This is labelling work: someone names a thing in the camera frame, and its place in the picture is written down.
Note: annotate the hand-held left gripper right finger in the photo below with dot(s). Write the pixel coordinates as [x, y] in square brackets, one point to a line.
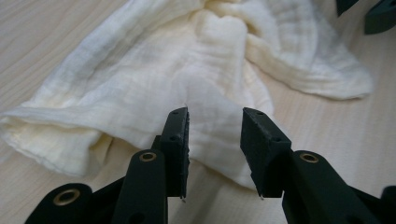
[264, 155]

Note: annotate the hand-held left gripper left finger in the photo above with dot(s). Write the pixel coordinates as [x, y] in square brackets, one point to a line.
[176, 152]

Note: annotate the cream cloth with bear print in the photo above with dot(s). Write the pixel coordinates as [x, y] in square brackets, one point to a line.
[149, 81]

